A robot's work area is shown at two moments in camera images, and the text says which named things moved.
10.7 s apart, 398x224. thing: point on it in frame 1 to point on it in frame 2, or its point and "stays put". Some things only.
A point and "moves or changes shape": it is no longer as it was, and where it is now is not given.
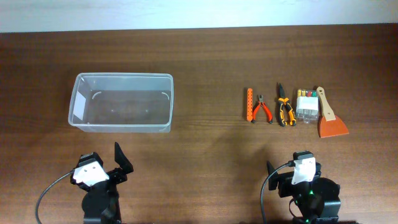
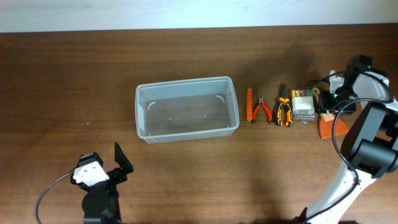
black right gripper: (284, 183) to (324, 104)
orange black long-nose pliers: (283, 101) moves or changes shape
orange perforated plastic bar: (249, 104) stays put
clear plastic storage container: (122, 102) to (186, 111)
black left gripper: (118, 174) stays put
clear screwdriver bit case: (307, 105) moves or changes shape
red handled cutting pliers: (265, 106) stays put
